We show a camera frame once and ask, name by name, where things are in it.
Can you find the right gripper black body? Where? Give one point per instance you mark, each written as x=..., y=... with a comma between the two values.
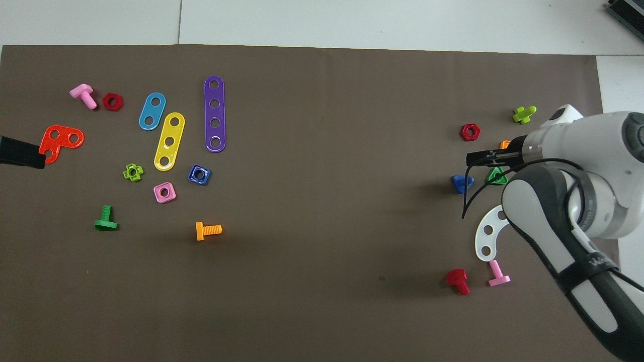
x=515, y=157

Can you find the blue triangle-head plastic bolt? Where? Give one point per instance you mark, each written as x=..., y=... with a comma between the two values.
x=459, y=185

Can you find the blue square plastic nut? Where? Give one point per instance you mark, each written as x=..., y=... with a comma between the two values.
x=192, y=179

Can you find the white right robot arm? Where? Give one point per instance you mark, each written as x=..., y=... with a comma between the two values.
x=553, y=211

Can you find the orange square plastic nut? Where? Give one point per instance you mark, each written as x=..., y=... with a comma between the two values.
x=505, y=145

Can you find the green triangular plastic nut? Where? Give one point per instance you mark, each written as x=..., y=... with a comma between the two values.
x=490, y=180

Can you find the red hexagonal plastic nut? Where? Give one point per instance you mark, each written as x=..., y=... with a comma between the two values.
x=464, y=132
x=105, y=102

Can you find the lime green cross-head bolt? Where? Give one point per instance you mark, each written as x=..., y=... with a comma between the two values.
x=523, y=115

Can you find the orange angled three-hole plate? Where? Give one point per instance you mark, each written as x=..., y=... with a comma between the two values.
x=64, y=136

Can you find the white curved five-hole plate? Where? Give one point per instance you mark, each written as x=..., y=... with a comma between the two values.
x=487, y=240

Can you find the pink plastic bolt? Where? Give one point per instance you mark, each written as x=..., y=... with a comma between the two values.
x=498, y=279
x=83, y=92

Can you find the lime green cross nut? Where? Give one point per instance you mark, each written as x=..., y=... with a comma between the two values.
x=127, y=173

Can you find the dark green plastic bolt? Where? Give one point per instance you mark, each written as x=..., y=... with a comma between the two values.
x=105, y=224

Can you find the red plastic bolt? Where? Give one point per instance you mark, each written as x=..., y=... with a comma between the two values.
x=457, y=277

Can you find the blue two-hole plate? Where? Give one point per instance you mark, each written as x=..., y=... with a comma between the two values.
x=152, y=111

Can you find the yellow three-hole plate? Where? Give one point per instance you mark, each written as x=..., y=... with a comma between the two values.
x=172, y=131

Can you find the pink square plastic nut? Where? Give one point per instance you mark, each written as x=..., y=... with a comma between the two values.
x=171, y=197

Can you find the black ribbed device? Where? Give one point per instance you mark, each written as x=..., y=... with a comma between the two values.
x=629, y=10

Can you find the purple four-hole plate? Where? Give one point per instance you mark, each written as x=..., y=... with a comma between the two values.
x=215, y=113

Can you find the brown paper mat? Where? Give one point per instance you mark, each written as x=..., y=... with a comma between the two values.
x=322, y=276

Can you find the orange plastic bolt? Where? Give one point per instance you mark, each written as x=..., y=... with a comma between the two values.
x=209, y=230

